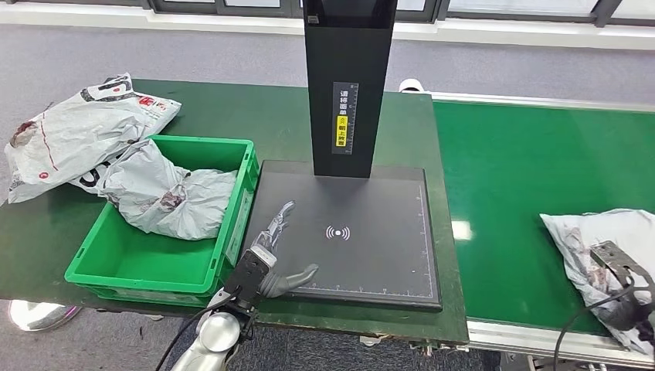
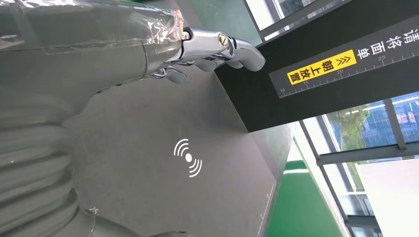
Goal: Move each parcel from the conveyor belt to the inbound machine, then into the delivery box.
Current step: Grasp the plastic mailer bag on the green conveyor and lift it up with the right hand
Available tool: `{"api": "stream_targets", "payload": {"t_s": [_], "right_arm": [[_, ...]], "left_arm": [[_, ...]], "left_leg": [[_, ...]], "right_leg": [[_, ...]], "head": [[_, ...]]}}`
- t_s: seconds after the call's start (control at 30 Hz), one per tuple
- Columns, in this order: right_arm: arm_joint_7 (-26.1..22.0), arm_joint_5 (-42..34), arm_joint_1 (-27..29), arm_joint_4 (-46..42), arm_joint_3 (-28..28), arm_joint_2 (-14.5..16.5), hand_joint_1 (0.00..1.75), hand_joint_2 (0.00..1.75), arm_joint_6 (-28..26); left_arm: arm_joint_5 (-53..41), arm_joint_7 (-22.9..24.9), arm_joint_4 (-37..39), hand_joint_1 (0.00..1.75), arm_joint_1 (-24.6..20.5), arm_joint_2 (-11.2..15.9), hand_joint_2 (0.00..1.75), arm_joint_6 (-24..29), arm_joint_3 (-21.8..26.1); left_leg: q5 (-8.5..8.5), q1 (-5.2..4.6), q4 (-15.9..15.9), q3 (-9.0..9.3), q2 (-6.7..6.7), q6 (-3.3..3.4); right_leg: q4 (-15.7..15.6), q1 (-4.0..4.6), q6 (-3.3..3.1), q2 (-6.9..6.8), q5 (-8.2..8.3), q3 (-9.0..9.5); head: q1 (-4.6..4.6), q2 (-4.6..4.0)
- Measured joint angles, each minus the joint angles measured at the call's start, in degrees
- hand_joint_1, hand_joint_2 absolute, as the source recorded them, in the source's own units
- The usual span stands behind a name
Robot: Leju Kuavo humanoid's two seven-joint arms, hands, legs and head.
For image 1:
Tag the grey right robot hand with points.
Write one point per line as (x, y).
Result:
(627, 315)

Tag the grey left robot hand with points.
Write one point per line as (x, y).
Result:
(276, 228)

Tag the grey poly mailer parcel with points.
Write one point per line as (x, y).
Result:
(588, 230)
(199, 205)

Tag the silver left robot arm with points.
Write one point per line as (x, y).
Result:
(217, 335)

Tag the black inbound scanner machine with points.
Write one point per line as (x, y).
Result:
(368, 266)

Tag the green conveyor belt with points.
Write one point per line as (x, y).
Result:
(511, 179)

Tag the white conveyor roller end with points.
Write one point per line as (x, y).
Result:
(411, 85)

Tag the large grey parcel black print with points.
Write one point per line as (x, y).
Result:
(77, 133)

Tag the dark blue floor mat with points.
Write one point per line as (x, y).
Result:
(317, 353)

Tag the green plastic crate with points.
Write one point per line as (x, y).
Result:
(143, 266)

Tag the chrome round table foot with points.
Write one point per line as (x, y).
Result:
(41, 316)

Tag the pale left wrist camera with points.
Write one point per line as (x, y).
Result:
(251, 276)

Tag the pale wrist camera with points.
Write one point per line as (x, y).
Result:
(251, 276)
(614, 258)

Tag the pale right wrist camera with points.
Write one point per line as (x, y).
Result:
(614, 258)

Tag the aluminium conveyor frame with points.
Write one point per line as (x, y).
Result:
(511, 335)

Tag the dark window frame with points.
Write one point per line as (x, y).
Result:
(189, 9)

